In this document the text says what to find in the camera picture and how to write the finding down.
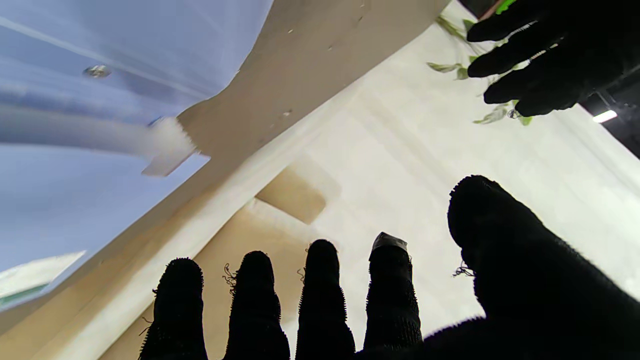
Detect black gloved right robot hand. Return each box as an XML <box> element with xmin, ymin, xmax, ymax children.
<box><xmin>139</xmin><ymin>175</ymin><xmax>640</xmax><ymax>360</ymax></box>

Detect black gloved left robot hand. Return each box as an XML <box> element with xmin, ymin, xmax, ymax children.
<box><xmin>466</xmin><ymin>0</ymin><xmax>640</xmax><ymax>117</ymax></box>

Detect blue plastic file folder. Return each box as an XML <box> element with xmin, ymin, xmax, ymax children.
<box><xmin>0</xmin><ymin>0</ymin><xmax>274</xmax><ymax>312</ymax></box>

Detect small green plant leaves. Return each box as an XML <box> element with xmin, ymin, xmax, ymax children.
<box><xmin>426</xmin><ymin>17</ymin><xmax>534</xmax><ymax>126</ymax></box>

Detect white sheer curtain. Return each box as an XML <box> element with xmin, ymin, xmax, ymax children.
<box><xmin>0</xmin><ymin>0</ymin><xmax>640</xmax><ymax>360</ymax></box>

